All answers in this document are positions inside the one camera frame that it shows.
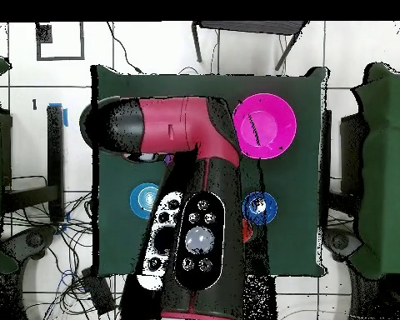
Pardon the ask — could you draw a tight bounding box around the translucent blue straight-sided bowl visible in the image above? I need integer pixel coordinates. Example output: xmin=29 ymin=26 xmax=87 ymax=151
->
xmin=129 ymin=182 xmax=161 ymax=220

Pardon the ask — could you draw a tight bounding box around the black power adapter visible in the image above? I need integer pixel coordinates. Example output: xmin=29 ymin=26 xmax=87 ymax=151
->
xmin=80 ymin=266 xmax=117 ymax=316

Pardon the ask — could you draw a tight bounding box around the dark green tablecloth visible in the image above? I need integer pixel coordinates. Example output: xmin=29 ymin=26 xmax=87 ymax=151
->
xmin=91 ymin=64 xmax=329 ymax=278

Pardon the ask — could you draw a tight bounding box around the black metal frame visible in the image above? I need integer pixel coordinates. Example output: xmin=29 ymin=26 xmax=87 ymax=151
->
xmin=0 ymin=103 xmax=67 ymax=224
xmin=319 ymin=108 xmax=366 ymax=218

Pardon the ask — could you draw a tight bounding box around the dark blue ribbed bowl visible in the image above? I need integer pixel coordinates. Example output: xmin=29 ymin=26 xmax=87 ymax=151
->
xmin=242 ymin=191 xmax=278 ymax=227

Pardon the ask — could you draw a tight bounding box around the black floor cable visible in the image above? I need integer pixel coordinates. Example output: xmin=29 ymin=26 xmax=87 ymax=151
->
xmin=105 ymin=21 xmax=146 ymax=75

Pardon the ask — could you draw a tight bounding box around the grey chair base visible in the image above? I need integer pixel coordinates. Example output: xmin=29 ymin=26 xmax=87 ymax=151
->
xmin=1 ymin=225 xmax=58 ymax=261
xmin=322 ymin=227 xmax=364 ymax=263

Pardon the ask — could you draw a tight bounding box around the large pink bowl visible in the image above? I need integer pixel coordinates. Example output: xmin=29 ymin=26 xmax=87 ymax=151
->
xmin=232 ymin=92 xmax=298 ymax=160

